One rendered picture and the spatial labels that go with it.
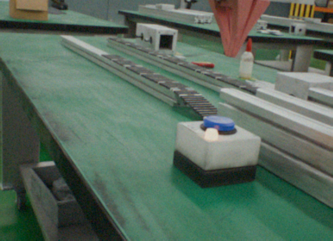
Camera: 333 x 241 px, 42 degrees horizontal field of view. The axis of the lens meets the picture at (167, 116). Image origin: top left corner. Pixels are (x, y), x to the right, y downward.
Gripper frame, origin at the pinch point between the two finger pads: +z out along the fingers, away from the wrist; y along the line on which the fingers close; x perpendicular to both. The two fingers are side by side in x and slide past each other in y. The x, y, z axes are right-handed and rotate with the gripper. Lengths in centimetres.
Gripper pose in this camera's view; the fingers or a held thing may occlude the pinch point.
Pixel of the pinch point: (231, 50)
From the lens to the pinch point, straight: 54.6
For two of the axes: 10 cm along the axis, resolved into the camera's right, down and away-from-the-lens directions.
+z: -0.9, 9.6, 2.6
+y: 8.9, -0.4, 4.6
